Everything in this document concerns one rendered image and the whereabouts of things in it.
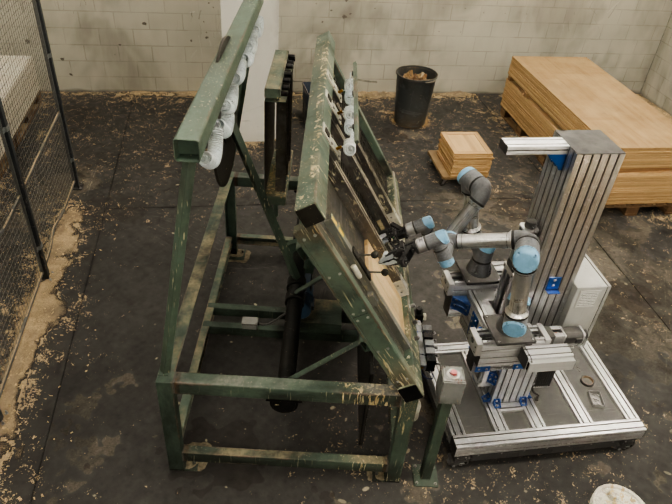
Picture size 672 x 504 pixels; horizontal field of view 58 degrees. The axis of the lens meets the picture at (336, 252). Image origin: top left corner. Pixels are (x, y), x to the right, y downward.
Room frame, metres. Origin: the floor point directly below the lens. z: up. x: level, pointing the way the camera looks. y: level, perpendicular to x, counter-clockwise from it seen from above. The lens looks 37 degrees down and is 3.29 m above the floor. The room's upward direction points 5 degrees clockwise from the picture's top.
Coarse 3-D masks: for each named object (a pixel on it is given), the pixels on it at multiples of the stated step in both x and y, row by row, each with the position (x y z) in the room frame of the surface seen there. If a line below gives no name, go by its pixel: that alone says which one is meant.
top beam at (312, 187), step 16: (320, 48) 3.96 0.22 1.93; (320, 64) 3.66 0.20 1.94; (320, 80) 3.39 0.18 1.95; (320, 96) 3.15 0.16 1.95; (320, 112) 2.93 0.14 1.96; (320, 128) 2.74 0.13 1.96; (304, 144) 2.64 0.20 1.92; (320, 144) 2.58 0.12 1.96; (304, 160) 2.47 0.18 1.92; (320, 160) 2.44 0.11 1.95; (304, 176) 2.32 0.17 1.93; (320, 176) 2.31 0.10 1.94; (304, 192) 2.18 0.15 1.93; (320, 192) 2.19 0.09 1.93; (304, 208) 2.06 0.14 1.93; (320, 208) 2.08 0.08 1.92; (304, 224) 2.06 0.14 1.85
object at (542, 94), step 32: (512, 64) 7.63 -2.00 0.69; (544, 64) 7.47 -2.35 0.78; (576, 64) 7.58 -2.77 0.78; (512, 96) 7.40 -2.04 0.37; (544, 96) 6.68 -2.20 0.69; (576, 96) 6.52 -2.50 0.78; (608, 96) 6.61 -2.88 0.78; (512, 128) 7.24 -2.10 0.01; (544, 128) 6.49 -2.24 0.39; (576, 128) 5.91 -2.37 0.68; (608, 128) 5.75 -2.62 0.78; (640, 128) 5.82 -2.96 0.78; (544, 160) 6.32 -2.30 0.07; (640, 160) 5.36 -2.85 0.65; (640, 192) 5.38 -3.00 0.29
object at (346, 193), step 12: (324, 132) 2.72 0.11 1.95; (336, 144) 2.82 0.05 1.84; (336, 156) 2.73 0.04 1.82; (336, 168) 2.75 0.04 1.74; (336, 180) 2.75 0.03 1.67; (348, 192) 2.75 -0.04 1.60; (348, 204) 2.75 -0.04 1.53; (360, 204) 2.79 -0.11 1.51; (360, 216) 2.75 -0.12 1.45; (360, 228) 2.75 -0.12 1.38; (372, 228) 2.76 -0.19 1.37; (372, 240) 2.75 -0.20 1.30; (396, 276) 2.76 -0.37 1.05; (396, 288) 2.76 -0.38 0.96; (408, 288) 2.81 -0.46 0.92
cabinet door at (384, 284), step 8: (368, 248) 2.68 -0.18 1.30; (368, 256) 2.60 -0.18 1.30; (368, 264) 2.52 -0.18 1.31; (376, 264) 2.67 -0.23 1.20; (376, 280) 2.51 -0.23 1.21; (384, 280) 2.64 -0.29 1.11; (384, 288) 2.57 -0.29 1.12; (392, 288) 2.70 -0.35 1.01; (384, 296) 2.49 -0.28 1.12; (392, 296) 2.62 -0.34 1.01; (400, 296) 2.76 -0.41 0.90; (392, 304) 2.54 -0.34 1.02; (400, 304) 2.67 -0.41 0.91; (392, 312) 2.47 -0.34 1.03; (400, 312) 2.59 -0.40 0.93; (400, 320) 2.51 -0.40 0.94
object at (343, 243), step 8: (328, 216) 2.35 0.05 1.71; (328, 224) 2.32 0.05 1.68; (336, 232) 2.32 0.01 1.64; (336, 240) 2.32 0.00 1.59; (344, 240) 2.32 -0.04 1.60; (344, 248) 2.32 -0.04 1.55; (352, 256) 2.32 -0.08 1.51; (360, 272) 2.32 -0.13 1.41; (360, 280) 2.32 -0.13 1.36; (368, 280) 2.33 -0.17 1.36; (368, 288) 2.33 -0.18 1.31; (376, 288) 2.36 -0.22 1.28; (376, 296) 2.33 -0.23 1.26; (384, 304) 2.34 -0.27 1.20; (384, 312) 2.33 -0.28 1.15; (392, 320) 2.33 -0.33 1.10; (392, 328) 2.33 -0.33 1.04; (400, 328) 2.37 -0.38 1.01; (400, 336) 2.33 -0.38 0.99; (400, 344) 2.33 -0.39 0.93; (408, 344) 2.34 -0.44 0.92
